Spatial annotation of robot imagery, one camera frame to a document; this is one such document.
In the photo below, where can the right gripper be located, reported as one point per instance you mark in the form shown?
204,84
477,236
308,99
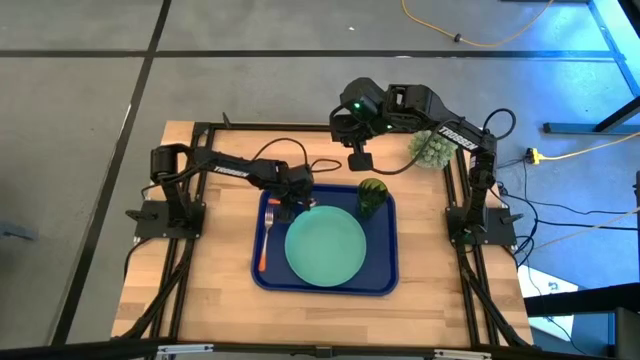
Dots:
350,127

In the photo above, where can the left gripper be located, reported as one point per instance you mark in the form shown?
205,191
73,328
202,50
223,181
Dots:
297,180

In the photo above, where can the green translucent cup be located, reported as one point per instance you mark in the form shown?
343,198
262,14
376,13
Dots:
372,196

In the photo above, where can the teal round plate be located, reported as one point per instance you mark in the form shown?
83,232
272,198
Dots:
325,246

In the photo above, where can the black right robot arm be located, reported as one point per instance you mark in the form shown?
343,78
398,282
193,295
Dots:
465,140

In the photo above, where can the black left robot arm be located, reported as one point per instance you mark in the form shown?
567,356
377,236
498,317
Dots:
230,169

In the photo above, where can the blue plastic tray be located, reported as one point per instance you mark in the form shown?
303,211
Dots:
385,265

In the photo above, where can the green artificial succulent plant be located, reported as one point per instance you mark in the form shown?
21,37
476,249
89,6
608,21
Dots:
435,155

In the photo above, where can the white sheet with blue logo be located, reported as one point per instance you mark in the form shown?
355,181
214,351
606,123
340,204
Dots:
545,290

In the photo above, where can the black rig crossbar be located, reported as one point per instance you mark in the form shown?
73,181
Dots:
75,350

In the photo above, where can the black beam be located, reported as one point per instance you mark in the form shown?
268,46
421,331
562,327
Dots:
590,299

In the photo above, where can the black aluminium table frame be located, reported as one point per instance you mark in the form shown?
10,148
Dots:
275,127

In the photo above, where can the silver metal bracket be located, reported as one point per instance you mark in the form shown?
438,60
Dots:
185,349
460,355

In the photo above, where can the black metal stand frame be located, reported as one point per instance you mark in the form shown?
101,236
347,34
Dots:
575,128

